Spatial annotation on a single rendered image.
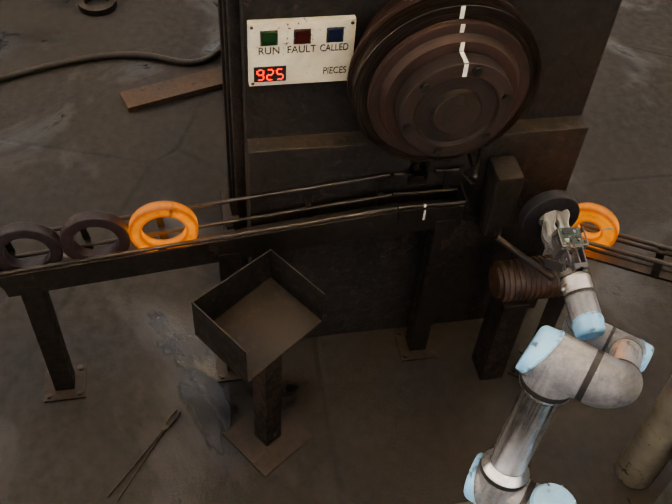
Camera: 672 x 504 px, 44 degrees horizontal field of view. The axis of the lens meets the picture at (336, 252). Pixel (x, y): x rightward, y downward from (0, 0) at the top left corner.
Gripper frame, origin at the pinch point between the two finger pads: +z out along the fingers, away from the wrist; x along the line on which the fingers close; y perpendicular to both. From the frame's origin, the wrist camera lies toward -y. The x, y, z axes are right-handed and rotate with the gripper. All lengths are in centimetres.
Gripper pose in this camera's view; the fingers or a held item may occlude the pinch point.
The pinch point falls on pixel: (551, 210)
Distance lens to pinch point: 224.6
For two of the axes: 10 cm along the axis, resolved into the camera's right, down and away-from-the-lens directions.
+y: 1.2, -4.3, -9.0
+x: -9.8, 0.8, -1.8
